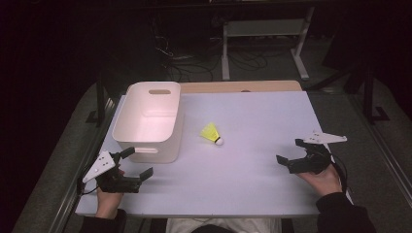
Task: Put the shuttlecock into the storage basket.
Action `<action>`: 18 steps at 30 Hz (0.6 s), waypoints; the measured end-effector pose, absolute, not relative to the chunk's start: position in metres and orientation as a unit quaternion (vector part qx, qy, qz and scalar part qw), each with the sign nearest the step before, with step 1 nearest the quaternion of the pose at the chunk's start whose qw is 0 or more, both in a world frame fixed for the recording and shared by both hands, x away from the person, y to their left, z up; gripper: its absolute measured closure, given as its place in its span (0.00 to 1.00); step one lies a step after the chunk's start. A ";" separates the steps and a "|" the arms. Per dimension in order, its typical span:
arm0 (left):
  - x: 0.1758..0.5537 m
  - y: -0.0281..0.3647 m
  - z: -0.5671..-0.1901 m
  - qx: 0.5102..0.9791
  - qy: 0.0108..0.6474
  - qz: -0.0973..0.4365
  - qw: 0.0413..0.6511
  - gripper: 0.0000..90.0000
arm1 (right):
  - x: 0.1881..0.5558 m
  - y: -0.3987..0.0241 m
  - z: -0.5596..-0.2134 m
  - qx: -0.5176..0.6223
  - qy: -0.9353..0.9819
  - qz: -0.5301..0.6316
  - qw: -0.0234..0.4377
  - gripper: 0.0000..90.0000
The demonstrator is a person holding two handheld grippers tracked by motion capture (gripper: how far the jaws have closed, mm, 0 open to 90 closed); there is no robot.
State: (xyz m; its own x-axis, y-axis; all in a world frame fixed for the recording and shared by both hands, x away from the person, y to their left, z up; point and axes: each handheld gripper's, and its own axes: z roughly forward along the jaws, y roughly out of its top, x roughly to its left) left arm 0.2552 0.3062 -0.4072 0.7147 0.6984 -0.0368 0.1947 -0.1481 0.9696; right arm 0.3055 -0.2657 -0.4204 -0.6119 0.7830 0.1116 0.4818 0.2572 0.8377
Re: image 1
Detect yellow shuttlecock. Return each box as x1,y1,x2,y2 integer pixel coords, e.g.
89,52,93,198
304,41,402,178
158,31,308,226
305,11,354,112
199,121,225,147

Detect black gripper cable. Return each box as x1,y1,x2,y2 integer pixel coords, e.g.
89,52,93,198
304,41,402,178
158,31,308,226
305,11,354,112
76,161,100,197
329,152,349,194

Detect tangle of black floor cables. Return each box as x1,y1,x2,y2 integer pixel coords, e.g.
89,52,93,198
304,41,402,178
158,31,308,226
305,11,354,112
152,17,281,83

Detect white metal stand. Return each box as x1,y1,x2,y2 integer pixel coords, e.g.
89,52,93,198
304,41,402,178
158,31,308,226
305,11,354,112
221,6,316,82

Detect person's right hand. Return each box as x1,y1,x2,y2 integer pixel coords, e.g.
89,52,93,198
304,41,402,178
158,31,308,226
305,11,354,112
295,162,344,198

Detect white plastic bin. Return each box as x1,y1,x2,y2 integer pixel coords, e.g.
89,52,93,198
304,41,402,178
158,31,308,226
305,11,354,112
111,81,185,165

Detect black metal stand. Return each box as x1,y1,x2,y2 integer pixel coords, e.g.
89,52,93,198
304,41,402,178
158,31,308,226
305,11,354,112
85,75,109,128
343,62,392,126

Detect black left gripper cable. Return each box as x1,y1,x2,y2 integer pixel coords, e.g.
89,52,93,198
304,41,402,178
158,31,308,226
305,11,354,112
76,161,100,197

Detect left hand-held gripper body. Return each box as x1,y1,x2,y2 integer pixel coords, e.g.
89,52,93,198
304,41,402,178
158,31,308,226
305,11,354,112
82,150,144,194

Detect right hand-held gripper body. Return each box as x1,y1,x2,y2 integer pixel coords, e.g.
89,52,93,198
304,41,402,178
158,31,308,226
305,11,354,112
286,130,348,176

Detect white board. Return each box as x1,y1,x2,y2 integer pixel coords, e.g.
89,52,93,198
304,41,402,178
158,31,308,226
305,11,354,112
75,90,354,218

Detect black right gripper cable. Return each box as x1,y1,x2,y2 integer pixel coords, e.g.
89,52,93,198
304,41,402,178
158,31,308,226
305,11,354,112
329,152,349,194

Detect person's left hand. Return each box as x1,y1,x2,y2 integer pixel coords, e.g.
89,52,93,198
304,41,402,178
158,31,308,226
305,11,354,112
95,188,124,219

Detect wooden table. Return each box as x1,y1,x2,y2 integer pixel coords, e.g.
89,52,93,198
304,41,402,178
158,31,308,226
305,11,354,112
179,80,303,95

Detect aluminium rail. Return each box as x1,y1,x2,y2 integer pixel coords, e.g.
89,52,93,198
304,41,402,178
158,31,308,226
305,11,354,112
48,96,121,233
348,93,412,199

